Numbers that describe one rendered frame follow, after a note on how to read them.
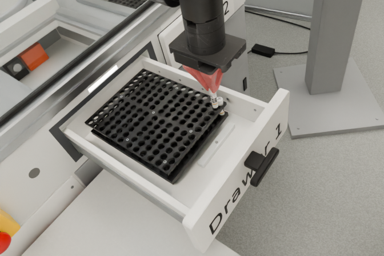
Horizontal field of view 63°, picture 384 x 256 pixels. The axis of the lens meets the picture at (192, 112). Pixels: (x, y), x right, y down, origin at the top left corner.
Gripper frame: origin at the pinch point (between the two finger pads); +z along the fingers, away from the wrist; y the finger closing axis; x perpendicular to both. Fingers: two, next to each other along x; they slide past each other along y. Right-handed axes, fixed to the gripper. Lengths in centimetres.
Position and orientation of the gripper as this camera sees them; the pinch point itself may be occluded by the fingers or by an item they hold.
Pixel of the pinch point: (212, 86)
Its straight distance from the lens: 54.0
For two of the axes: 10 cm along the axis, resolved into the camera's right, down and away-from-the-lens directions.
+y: -8.0, -3.8, 4.7
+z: 1.4, 6.4, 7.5
